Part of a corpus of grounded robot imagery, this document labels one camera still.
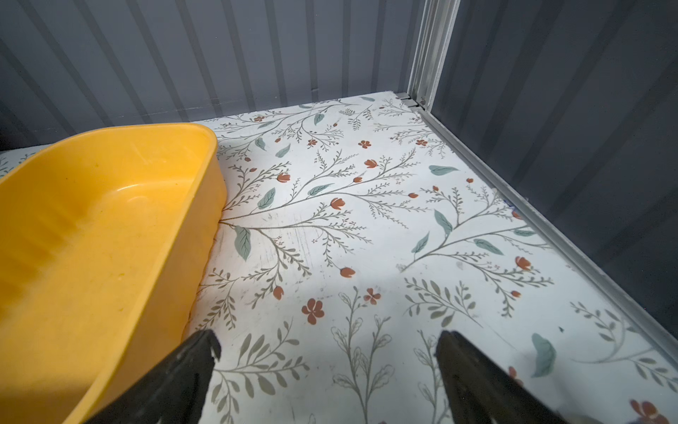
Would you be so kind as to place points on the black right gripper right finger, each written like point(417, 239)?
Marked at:
point(478, 391)

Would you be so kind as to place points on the yellow plastic storage box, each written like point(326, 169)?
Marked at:
point(105, 237)

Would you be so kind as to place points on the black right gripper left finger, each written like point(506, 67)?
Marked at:
point(174, 391)

